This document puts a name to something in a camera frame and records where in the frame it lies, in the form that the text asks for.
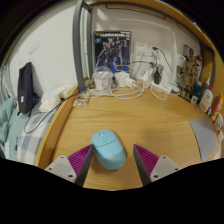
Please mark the small clear plastic bag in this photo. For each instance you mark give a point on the small clear plastic bag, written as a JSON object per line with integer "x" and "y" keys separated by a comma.
{"x": 81, "y": 99}

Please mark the light blue computer mouse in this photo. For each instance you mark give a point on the light blue computer mouse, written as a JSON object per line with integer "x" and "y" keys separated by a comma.
{"x": 108, "y": 150}

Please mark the white tissue pack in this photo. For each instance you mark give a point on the white tissue pack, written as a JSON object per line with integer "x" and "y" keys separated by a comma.
{"x": 50, "y": 100}

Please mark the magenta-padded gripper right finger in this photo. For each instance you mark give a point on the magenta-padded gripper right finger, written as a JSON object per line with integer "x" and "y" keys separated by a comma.
{"x": 165, "y": 165}

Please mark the white wall socket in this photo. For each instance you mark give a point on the white wall socket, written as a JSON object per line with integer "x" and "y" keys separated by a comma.
{"x": 140, "y": 48}

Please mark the teal blanket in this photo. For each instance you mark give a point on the teal blanket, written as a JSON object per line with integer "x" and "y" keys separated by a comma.
{"x": 6, "y": 116}

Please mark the small white cube clock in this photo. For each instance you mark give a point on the small white cube clock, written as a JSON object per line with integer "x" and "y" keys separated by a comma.
{"x": 194, "y": 99}

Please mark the plaid bed sheet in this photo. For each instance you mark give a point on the plaid bed sheet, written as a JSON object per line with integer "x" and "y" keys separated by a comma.
{"x": 30, "y": 140}

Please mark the white charger block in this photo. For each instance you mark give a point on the white charger block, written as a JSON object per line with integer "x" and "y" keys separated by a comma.
{"x": 123, "y": 79}

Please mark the clear domed plastic container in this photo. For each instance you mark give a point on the clear domed plastic container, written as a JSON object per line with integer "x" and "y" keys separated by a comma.
{"x": 102, "y": 79}

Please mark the brown tree creature figurine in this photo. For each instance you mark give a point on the brown tree creature figurine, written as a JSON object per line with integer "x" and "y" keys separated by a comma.
{"x": 190, "y": 76}

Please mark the dark white-topped spray bottle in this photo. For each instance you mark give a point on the dark white-topped spray bottle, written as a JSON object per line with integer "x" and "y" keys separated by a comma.
{"x": 205, "y": 83}

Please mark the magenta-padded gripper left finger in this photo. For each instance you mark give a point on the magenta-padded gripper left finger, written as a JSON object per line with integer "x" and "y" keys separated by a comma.
{"x": 60, "y": 166}

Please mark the black backpack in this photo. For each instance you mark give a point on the black backpack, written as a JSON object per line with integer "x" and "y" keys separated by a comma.
{"x": 26, "y": 88}

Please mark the white power strip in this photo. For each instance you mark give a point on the white power strip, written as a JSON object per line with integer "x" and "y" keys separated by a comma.
{"x": 165, "y": 88}

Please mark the robot model kit box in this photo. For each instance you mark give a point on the robot model kit box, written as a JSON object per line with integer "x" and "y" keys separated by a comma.
{"x": 111, "y": 51}

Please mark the black charger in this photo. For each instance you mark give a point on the black charger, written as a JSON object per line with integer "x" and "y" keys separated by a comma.
{"x": 157, "y": 77}

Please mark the white red-capped lotion bottle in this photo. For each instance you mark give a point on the white red-capped lotion bottle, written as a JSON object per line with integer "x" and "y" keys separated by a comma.
{"x": 206, "y": 100}

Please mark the grey mouse pad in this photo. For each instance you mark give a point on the grey mouse pad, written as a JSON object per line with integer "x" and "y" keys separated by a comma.
{"x": 205, "y": 136}

